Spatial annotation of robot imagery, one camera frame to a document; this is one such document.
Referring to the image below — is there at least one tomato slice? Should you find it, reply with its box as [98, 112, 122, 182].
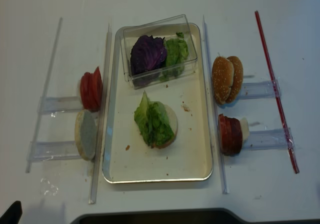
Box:
[92, 67, 103, 109]

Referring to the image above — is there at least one green lettuce on bun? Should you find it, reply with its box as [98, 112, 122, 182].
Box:
[134, 92, 174, 148]

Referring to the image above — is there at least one green lettuce in container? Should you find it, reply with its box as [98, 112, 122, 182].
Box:
[160, 32, 189, 82]

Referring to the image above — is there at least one stack of tomato slices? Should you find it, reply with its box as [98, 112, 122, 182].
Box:
[80, 72, 97, 112]

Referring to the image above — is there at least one white cheese slice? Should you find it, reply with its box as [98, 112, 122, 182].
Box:
[239, 117, 250, 143]

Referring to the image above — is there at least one bottom bun on tray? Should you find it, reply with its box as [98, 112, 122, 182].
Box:
[152, 104, 178, 149]

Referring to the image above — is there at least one metal baking tray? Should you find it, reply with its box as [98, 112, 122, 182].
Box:
[102, 29, 215, 184]

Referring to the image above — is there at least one purple cabbage leaf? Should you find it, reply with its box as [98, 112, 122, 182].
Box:
[130, 35, 167, 76]

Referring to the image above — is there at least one clear plastic container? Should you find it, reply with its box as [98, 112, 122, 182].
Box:
[120, 14, 201, 89]

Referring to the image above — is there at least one sesame bun front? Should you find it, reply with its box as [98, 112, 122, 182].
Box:
[211, 56, 234, 105]

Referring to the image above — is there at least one sesame bun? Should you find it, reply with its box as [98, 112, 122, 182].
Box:
[226, 56, 244, 104]
[211, 56, 234, 105]

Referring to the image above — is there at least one bun half left side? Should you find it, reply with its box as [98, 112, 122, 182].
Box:
[74, 109, 98, 161]

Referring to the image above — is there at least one sesame bun rear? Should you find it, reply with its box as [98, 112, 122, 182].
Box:
[226, 56, 244, 104]

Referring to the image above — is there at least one clear holder upper right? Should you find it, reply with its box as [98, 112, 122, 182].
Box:
[237, 80, 281, 100]

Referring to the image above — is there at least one clear holder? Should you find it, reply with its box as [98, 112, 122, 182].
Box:
[241, 128, 295, 151]
[37, 96, 83, 115]
[237, 80, 281, 100]
[27, 141, 81, 162]

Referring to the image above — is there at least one clear holder upper left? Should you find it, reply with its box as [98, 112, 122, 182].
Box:
[37, 96, 83, 115]

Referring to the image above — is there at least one black device bottom edge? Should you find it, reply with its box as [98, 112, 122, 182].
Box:
[71, 208, 320, 224]

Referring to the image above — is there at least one clear holder lower right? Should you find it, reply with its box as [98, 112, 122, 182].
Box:
[241, 128, 295, 151]

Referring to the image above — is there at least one clear holder lower left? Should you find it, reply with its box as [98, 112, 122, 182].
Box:
[27, 141, 81, 162]

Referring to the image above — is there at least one black object bottom left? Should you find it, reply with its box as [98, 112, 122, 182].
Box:
[0, 200, 23, 224]

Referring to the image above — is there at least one clear rail left of tray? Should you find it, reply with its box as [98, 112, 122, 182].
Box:
[88, 22, 112, 205]

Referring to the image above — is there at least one clear rail far left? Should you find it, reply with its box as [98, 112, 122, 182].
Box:
[25, 17, 63, 174]

